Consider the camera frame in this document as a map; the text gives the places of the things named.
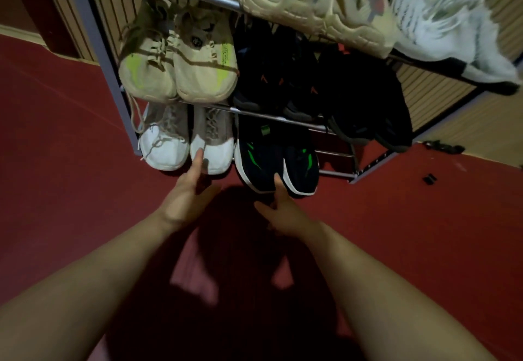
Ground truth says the black sneaker with green accents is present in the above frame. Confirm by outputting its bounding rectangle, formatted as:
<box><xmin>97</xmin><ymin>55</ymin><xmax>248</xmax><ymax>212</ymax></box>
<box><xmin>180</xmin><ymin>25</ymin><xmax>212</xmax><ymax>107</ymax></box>
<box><xmin>234</xmin><ymin>113</ymin><xmax>287</xmax><ymax>194</ymax></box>
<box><xmin>282</xmin><ymin>128</ymin><xmax>320</xmax><ymax>197</ymax></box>

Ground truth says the person's left hand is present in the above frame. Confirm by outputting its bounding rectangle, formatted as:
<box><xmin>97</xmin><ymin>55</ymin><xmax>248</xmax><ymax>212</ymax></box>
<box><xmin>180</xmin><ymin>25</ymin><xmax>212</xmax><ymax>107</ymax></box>
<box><xmin>157</xmin><ymin>148</ymin><xmax>222</xmax><ymax>232</ymax></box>

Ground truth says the person's right hand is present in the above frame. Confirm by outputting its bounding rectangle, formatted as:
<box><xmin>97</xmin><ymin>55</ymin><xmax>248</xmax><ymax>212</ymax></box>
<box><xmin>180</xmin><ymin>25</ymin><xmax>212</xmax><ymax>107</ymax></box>
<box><xmin>254</xmin><ymin>173</ymin><xmax>325</xmax><ymax>244</ymax></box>

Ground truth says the beige sneaker with neon stripe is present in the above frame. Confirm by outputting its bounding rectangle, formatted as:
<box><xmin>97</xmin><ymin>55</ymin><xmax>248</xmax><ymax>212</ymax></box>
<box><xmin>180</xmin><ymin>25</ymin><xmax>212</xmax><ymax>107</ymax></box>
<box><xmin>173</xmin><ymin>5</ymin><xmax>239</xmax><ymax>104</ymax></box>
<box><xmin>118</xmin><ymin>0</ymin><xmax>179</xmax><ymax>103</ymax></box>

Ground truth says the white sneaker with black sole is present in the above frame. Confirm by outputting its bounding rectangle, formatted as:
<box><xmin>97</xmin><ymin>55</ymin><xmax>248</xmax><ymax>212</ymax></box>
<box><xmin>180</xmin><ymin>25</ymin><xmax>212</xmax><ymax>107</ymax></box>
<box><xmin>387</xmin><ymin>0</ymin><xmax>522</xmax><ymax>96</ymax></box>

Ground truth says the plain black sneaker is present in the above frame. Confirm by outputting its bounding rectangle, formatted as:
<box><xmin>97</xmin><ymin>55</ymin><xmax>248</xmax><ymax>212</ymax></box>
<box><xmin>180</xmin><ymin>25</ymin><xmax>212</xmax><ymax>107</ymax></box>
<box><xmin>367</xmin><ymin>58</ymin><xmax>413</xmax><ymax>154</ymax></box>
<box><xmin>319</xmin><ymin>45</ymin><xmax>374</xmax><ymax>146</ymax></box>

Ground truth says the grey metal shoe rack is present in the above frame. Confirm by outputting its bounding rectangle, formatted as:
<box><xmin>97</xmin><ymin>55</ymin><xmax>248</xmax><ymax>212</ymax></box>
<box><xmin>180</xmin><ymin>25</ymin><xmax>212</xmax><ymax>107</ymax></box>
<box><xmin>61</xmin><ymin>0</ymin><xmax>523</xmax><ymax>184</ymax></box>

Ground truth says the person's left forearm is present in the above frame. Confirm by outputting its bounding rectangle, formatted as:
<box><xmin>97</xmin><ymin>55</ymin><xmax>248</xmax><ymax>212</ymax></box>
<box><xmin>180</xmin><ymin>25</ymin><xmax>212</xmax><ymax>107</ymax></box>
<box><xmin>0</xmin><ymin>210</ymin><xmax>177</xmax><ymax>361</ymax></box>

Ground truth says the white and grey sneaker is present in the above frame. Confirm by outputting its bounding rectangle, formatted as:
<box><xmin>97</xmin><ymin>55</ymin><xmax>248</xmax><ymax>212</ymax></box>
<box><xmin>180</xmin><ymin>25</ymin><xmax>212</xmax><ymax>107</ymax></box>
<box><xmin>138</xmin><ymin>102</ymin><xmax>191</xmax><ymax>172</ymax></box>
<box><xmin>190</xmin><ymin>105</ymin><xmax>236</xmax><ymax>176</ymax></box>

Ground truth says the person's right forearm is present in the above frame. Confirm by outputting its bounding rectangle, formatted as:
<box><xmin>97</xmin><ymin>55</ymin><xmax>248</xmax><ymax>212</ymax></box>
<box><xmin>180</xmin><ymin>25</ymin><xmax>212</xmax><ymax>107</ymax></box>
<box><xmin>302</xmin><ymin>222</ymin><xmax>498</xmax><ymax>361</ymax></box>

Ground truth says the black sneaker with orange accents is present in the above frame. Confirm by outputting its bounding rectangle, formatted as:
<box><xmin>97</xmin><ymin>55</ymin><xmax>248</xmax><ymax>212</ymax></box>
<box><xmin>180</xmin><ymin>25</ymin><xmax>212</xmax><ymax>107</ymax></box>
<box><xmin>282</xmin><ymin>26</ymin><xmax>324</xmax><ymax>123</ymax></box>
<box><xmin>232</xmin><ymin>17</ymin><xmax>287</xmax><ymax>113</ymax></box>

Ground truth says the long black floor item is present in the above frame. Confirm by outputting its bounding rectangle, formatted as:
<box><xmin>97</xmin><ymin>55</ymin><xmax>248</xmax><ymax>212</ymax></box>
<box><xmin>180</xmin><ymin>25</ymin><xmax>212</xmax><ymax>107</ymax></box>
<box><xmin>422</xmin><ymin>139</ymin><xmax>466</xmax><ymax>155</ymax></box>

